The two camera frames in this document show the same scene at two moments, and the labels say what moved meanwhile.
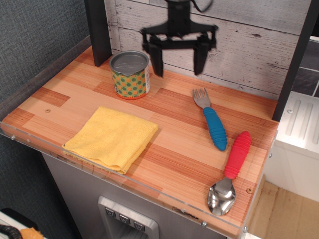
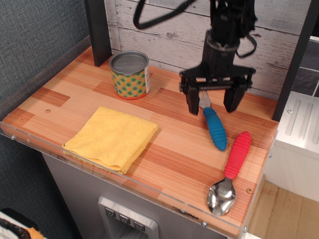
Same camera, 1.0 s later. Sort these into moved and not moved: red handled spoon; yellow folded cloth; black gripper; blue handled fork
Moved: black gripper
Not moved: blue handled fork; red handled spoon; yellow folded cloth
